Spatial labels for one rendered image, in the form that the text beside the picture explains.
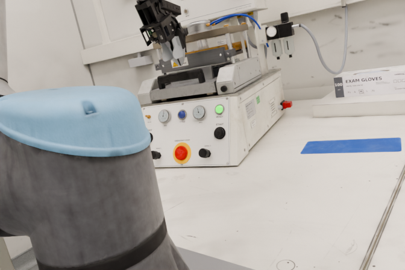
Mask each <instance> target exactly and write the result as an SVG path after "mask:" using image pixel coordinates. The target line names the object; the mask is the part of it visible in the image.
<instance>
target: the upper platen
mask: <svg viewBox="0 0 405 270"><path fill-rule="evenodd" d="M196 42H197V45H198V50H196V51H190V52H185V54H191V53H194V52H200V51H205V50H209V49H215V48H220V47H225V50H227V44H226V45H220V46H214V47H211V48H209V44H208V41H207V39H202V40H197V41H196ZM232 45H233V48H235V49H236V55H238V54H241V53H243V50H242V44H241V42H234V43H232Z"/></svg>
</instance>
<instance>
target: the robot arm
mask: <svg viewBox="0 0 405 270"><path fill-rule="evenodd" d="M136 2H137V4H136V5H135V8H136V10H137V12H138V15H139V17H140V19H141V21H142V23H143V26H142V27H141V28H139V29H140V32H141V33H142V36H143V38H144V40H145V43H146V45H147V46H149V45H150V44H151V43H152V42H153V44H156V43H158V44H159V45H161V47H162V50H163V52H162V59H163V61H168V60H172V61H173V62H174V63H176V64H177V65H179V66H182V65H183V63H184V58H185V47H186V35H185V32H184V30H183V28H182V26H181V23H180V22H179V23H178V21H177V19H176V17H177V16H179V15H181V7H180V6H179V5H176V4H173V3H171V2H169V1H166V0H137V1H136ZM147 31H148V33H147ZM144 32H146V35H147V36H148V39H149V40H148V41H146V38H145V36H144V34H143V33H144ZM148 34H149V35H148ZM149 36H150V37H149ZM150 143H151V136H150V133H149V130H148V129H147V127H146V125H145V121H144V118H143V114H142V109H141V106H140V102H139V100H138V99H137V98H136V96H135V95H134V94H133V93H131V92H130V91H128V90H126V89H123V88H120V87H113V86H75V87H61V88H55V89H39V90H30V91H26V92H19V93H16V92H15V91H14V90H13V89H12V88H11V87H10V86H9V85H8V64H7V25H6V4H5V0H0V237H12V236H29V237H30V240H31V244H32V247H33V251H34V255H35V257H36V260H37V264H38V267H39V270H190V269H189V267H188V266H187V264H186V262H185V261H184V259H183V257H182V256H181V254H180V252H179V251H178V249H177V247H176V246H175V244H174V243H173V241H172V239H171V237H170V236H169V234H168V230H167V227H166V221H165V216H164V212H163V206H162V201H161V197H160V191H159V186H158V182H157V177H156V173H155V167H154V162H153V159H152V153H151V147H150Z"/></svg>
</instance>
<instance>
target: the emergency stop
mask: <svg viewBox="0 0 405 270"><path fill-rule="evenodd" d="M187 153H188V152H187V148H186V147H184V146H179V147H177V148H176V150H175V157H176V158H177V159H178V160H184V159H185V158H186V157H187Z"/></svg>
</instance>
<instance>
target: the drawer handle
mask: <svg viewBox="0 0 405 270"><path fill-rule="evenodd" d="M196 78H198V80H199V83H204V82H205V77H204V73H203V70H202V69H195V70H191V71H184V72H177V73H173V74H167V75H161V76H158V77H157V80H158V81H157V82H158V85H159V89H164V88H166V87H165V84H166V83H173V82H177V81H184V80H191V79H196Z"/></svg>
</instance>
